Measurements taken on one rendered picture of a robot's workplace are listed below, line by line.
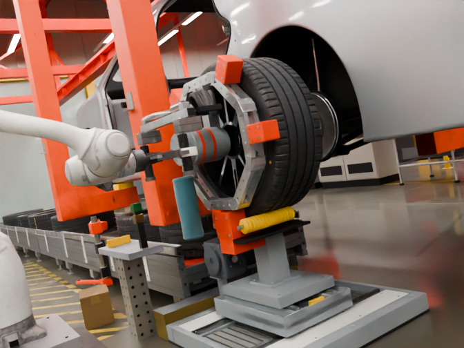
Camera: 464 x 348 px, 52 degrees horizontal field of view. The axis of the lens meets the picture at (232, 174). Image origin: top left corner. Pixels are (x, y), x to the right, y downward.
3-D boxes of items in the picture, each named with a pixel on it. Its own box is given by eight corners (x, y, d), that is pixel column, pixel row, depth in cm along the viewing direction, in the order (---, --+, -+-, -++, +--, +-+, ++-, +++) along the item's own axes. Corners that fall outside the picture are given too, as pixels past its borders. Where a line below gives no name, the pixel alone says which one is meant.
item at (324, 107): (343, 159, 213) (334, 88, 210) (331, 162, 209) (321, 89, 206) (295, 161, 240) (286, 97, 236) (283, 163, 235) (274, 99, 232)
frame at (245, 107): (275, 206, 175) (247, 59, 173) (261, 210, 171) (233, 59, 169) (201, 208, 220) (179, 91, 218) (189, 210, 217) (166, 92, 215)
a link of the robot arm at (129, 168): (122, 177, 150) (140, 174, 153) (117, 149, 149) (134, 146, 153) (112, 179, 157) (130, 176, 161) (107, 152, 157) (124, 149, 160)
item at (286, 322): (353, 308, 196) (349, 284, 195) (287, 340, 176) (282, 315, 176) (277, 291, 238) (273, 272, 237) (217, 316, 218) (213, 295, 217)
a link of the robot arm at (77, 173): (114, 184, 157) (126, 174, 146) (66, 194, 148) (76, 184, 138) (105, 153, 158) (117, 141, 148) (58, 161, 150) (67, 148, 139)
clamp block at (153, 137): (162, 141, 198) (160, 128, 198) (142, 144, 193) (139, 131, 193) (157, 143, 202) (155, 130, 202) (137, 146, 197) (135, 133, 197)
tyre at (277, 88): (333, 69, 174) (230, 48, 224) (284, 73, 161) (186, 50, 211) (315, 230, 197) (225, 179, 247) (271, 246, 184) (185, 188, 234)
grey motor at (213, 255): (299, 285, 241) (286, 217, 240) (230, 313, 218) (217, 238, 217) (277, 281, 257) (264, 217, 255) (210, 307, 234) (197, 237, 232)
